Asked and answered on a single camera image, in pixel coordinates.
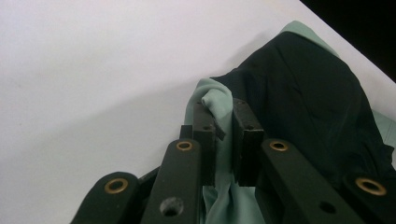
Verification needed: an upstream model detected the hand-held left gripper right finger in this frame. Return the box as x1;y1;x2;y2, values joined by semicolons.
232;97;265;188

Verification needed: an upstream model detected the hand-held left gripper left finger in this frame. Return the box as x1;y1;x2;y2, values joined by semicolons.
192;101;227;187

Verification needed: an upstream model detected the black and green t-shirt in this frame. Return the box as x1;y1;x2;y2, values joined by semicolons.
183;21;396;224

